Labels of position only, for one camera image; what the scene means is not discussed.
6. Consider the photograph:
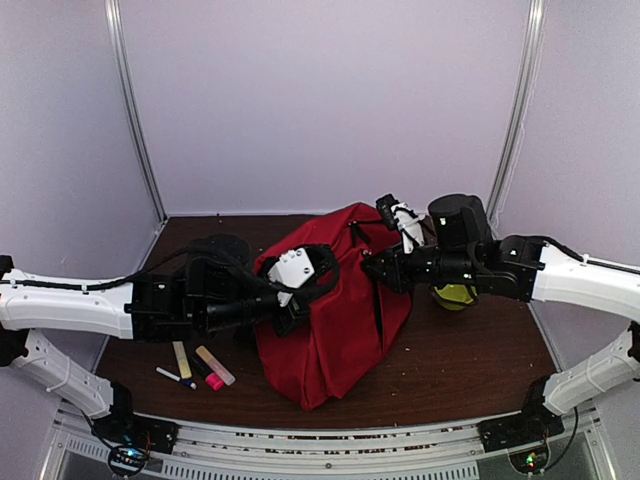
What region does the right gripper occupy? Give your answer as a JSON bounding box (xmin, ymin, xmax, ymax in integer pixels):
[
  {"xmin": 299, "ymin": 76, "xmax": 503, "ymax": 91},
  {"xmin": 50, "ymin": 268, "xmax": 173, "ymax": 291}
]
[{"xmin": 360, "ymin": 240, "xmax": 479, "ymax": 296}]

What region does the red backpack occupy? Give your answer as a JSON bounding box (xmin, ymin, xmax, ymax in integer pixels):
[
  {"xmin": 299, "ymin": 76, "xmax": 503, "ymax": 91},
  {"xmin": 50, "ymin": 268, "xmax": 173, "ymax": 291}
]
[{"xmin": 254, "ymin": 203, "xmax": 413, "ymax": 410}]

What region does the peach highlighter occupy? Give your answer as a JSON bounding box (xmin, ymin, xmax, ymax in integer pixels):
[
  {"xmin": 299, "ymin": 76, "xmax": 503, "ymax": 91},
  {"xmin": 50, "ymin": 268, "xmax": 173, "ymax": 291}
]
[{"xmin": 195, "ymin": 346, "xmax": 236, "ymax": 386}]

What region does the pink highlighter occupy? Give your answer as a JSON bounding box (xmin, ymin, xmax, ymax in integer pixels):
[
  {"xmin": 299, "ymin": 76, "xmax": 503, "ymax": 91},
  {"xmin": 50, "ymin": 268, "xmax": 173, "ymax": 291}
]
[{"xmin": 191, "ymin": 354, "xmax": 225, "ymax": 391}]

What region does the yellow highlighter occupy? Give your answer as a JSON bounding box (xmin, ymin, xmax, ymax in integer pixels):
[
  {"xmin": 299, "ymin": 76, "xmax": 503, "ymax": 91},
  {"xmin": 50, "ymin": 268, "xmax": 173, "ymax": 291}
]
[{"xmin": 172, "ymin": 341, "xmax": 192, "ymax": 380}]

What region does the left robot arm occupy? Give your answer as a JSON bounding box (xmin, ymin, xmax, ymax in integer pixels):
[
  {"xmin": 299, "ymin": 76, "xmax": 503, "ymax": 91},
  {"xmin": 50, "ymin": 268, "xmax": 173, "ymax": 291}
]
[{"xmin": 1, "ymin": 234, "xmax": 319, "ymax": 444}]

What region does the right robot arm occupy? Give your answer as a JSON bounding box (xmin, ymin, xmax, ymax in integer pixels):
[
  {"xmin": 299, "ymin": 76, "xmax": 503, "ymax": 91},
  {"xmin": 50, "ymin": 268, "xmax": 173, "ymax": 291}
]
[{"xmin": 362, "ymin": 194, "xmax": 639, "ymax": 442}]

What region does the lime green bowl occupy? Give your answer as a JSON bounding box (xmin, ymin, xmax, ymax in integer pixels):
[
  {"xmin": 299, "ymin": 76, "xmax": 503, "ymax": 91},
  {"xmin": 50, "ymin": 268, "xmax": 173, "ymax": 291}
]
[{"xmin": 431, "ymin": 284, "xmax": 478, "ymax": 311}]

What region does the white blue pen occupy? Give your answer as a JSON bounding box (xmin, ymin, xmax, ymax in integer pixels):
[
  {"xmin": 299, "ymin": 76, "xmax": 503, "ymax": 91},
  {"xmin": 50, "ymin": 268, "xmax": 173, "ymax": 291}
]
[{"xmin": 155, "ymin": 367, "xmax": 197, "ymax": 390}]

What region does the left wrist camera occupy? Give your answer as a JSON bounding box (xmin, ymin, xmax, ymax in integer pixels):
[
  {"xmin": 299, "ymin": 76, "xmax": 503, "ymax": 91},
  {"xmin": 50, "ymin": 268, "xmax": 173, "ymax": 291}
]
[{"xmin": 267, "ymin": 244, "xmax": 340, "ymax": 307}]

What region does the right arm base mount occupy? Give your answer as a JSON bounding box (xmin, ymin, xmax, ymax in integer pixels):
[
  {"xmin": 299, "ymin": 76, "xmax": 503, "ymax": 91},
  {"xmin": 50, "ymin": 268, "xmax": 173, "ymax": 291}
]
[{"xmin": 477, "ymin": 413, "xmax": 565, "ymax": 453}]

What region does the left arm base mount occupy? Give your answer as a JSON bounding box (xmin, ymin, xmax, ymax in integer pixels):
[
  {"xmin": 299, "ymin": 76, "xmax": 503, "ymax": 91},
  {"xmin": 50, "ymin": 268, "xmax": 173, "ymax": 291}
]
[{"xmin": 91, "ymin": 414, "xmax": 179, "ymax": 454}]

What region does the front aluminium rail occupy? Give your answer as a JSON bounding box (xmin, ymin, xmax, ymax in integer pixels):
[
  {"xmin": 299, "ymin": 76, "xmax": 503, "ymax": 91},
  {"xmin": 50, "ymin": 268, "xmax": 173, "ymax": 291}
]
[{"xmin": 49, "ymin": 409, "xmax": 601, "ymax": 480}]

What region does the right aluminium frame post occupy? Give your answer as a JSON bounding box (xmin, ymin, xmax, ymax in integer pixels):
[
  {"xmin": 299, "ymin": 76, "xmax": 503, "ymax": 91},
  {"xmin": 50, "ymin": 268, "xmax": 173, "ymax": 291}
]
[{"xmin": 487, "ymin": 0, "xmax": 547, "ymax": 231}]

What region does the aluminium frame post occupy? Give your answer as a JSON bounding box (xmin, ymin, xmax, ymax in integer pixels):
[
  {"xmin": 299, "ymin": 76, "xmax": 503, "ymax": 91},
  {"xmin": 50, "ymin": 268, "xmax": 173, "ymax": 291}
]
[
  {"xmin": 487, "ymin": 0, "xmax": 547, "ymax": 231},
  {"xmin": 104, "ymin": 0, "xmax": 168, "ymax": 223}
]

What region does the left aluminium frame post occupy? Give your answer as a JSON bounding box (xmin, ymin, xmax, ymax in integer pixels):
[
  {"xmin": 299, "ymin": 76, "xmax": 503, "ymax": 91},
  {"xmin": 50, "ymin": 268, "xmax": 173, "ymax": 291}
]
[{"xmin": 104, "ymin": 0, "xmax": 168, "ymax": 223}]

